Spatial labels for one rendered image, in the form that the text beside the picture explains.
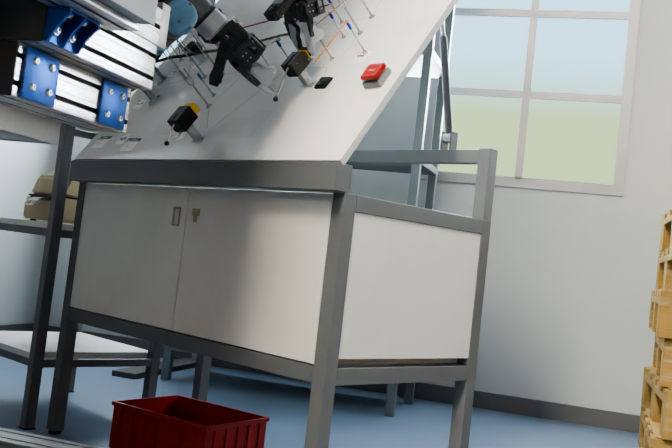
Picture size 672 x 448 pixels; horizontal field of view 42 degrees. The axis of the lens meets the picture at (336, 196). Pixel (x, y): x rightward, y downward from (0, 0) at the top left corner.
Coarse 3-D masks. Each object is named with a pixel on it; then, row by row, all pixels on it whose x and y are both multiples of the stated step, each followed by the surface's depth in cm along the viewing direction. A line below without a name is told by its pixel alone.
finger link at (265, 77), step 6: (252, 72) 220; (258, 72) 220; (264, 72) 220; (270, 72) 220; (258, 78) 220; (264, 78) 220; (270, 78) 220; (264, 84) 221; (264, 90) 221; (270, 90) 222
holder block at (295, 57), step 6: (294, 54) 228; (300, 54) 227; (288, 60) 227; (294, 60) 225; (300, 60) 227; (306, 60) 228; (282, 66) 227; (288, 66) 226; (294, 66) 226; (300, 66) 227; (306, 66) 228; (288, 72) 228; (294, 72) 226; (300, 72) 227
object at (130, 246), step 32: (96, 192) 272; (128, 192) 260; (160, 192) 249; (96, 224) 270; (128, 224) 258; (160, 224) 247; (96, 256) 268; (128, 256) 256; (160, 256) 245; (96, 288) 265; (128, 288) 253; (160, 288) 243; (160, 320) 241
